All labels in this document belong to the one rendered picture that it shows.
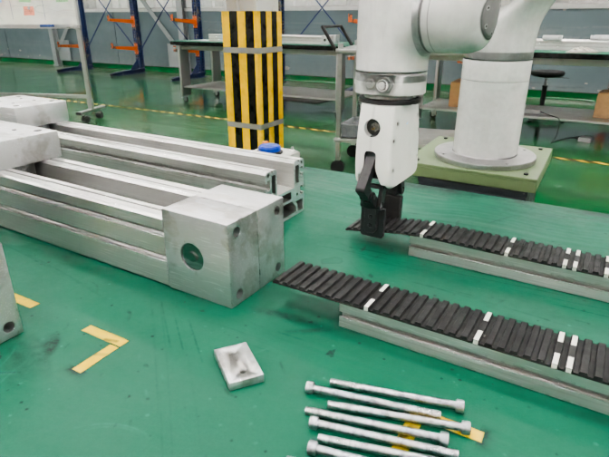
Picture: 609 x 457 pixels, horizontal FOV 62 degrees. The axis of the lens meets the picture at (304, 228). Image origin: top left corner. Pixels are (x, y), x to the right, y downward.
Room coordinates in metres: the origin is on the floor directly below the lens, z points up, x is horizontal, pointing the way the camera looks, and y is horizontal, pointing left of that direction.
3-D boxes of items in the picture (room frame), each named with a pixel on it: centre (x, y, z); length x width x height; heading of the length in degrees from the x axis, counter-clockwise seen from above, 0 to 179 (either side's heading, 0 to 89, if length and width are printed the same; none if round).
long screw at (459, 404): (0.32, -0.07, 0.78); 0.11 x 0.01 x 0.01; 73
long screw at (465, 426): (0.30, -0.07, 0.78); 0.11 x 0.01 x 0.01; 75
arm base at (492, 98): (0.98, -0.35, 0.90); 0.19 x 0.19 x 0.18
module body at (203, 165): (0.92, 0.37, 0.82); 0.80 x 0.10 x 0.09; 59
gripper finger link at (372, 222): (0.59, -0.08, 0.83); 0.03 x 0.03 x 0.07; 59
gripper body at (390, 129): (0.63, -0.10, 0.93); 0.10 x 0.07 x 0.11; 149
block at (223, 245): (0.53, 0.08, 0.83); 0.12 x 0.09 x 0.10; 149
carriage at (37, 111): (1.05, 0.58, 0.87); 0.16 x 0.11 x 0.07; 59
